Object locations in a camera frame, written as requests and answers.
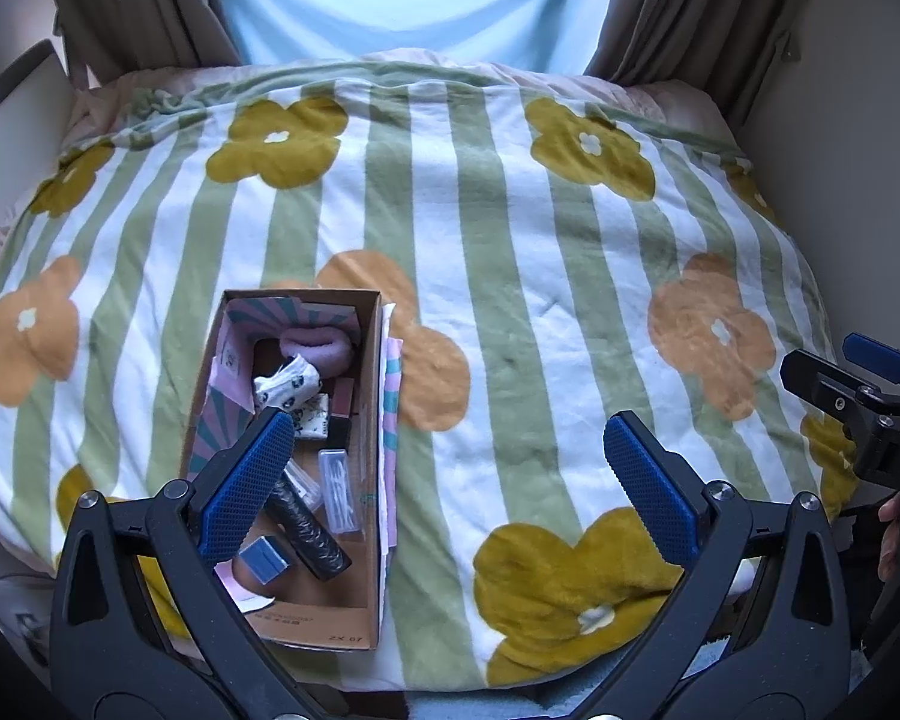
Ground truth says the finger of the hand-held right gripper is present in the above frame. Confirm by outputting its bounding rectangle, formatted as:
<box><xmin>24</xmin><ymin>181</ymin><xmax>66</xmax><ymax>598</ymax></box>
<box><xmin>779</xmin><ymin>348</ymin><xmax>884</xmax><ymax>430</ymax></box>
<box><xmin>842</xmin><ymin>332</ymin><xmax>900</xmax><ymax>392</ymax></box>

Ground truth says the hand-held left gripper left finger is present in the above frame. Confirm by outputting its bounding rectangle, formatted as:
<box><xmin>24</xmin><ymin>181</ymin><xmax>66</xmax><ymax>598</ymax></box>
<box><xmin>49</xmin><ymin>406</ymin><xmax>302</xmax><ymax>720</ymax></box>

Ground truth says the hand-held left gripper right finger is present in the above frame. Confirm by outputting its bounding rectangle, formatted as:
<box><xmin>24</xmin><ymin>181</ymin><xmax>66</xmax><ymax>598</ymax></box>
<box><xmin>602</xmin><ymin>411</ymin><xmax>853</xmax><ymax>720</ymax></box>

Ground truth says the small clear plastic packet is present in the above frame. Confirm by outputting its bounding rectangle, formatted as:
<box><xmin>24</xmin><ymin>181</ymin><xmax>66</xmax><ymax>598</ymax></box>
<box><xmin>283</xmin><ymin>461</ymin><xmax>323</xmax><ymax>512</ymax></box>

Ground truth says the small blue box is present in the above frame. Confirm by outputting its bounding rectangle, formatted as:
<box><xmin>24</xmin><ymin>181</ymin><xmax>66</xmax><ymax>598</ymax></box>
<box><xmin>238</xmin><ymin>535</ymin><xmax>296</xmax><ymax>588</ymax></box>

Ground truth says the black textured roll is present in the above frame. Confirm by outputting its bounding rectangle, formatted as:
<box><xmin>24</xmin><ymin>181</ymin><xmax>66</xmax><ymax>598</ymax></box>
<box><xmin>262</xmin><ymin>480</ymin><xmax>353</xmax><ymax>581</ymax></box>

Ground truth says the white black-print tissue packet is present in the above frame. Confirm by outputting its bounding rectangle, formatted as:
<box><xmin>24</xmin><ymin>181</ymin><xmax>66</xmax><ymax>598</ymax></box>
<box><xmin>288</xmin><ymin>394</ymin><xmax>332</xmax><ymax>440</ymax></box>

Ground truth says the clear plastic floss box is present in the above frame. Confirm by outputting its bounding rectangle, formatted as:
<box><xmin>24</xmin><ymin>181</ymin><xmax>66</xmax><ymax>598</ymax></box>
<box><xmin>319</xmin><ymin>448</ymin><xmax>365</xmax><ymax>538</ymax></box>

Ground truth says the white panda-print sock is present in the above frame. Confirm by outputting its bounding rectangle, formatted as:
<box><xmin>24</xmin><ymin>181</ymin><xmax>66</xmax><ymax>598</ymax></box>
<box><xmin>253</xmin><ymin>356</ymin><xmax>323</xmax><ymax>413</ymax></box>

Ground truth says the dark red small box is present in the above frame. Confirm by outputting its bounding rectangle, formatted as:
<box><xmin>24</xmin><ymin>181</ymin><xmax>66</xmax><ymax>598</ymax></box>
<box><xmin>329</xmin><ymin>379</ymin><xmax>358</xmax><ymax>448</ymax></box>

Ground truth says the purple fluffy scrunchie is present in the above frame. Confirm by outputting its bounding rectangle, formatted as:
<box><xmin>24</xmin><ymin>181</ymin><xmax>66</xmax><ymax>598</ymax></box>
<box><xmin>279</xmin><ymin>326</ymin><xmax>355</xmax><ymax>380</ymax></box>

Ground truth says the cardboard box with pink lining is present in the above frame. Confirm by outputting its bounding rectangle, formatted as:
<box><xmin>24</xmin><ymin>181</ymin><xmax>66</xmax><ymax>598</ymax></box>
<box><xmin>176</xmin><ymin>286</ymin><xmax>404</xmax><ymax>650</ymax></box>

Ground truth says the person's right hand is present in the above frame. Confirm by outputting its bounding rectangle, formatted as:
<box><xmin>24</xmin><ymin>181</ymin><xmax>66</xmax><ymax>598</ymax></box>
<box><xmin>876</xmin><ymin>493</ymin><xmax>900</xmax><ymax>580</ymax></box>

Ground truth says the light blue cloth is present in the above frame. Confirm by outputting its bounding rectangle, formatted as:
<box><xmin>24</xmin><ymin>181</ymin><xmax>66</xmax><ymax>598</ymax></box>
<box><xmin>409</xmin><ymin>664</ymin><xmax>597</xmax><ymax>720</ymax></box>

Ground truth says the striped floral blanket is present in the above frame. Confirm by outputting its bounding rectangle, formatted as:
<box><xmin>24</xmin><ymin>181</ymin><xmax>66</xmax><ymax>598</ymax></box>
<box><xmin>0</xmin><ymin>60</ymin><xmax>863</xmax><ymax>691</ymax></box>

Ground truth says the brown curtain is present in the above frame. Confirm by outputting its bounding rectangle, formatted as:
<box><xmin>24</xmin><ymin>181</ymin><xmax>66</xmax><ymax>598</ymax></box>
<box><xmin>581</xmin><ymin>0</ymin><xmax>824</xmax><ymax>104</ymax></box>
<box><xmin>40</xmin><ymin>0</ymin><xmax>242</xmax><ymax>89</ymax></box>

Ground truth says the white bedside board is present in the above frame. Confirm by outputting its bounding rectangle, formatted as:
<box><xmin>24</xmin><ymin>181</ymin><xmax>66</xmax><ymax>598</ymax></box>
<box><xmin>0</xmin><ymin>37</ymin><xmax>74</xmax><ymax>166</ymax></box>

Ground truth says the light blue sheer curtain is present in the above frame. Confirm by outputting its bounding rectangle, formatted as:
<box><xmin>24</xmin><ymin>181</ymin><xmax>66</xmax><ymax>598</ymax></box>
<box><xmin>210</xmin><ymin>0</ymin><xmax>625</xmax><ymax>77</ymax></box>

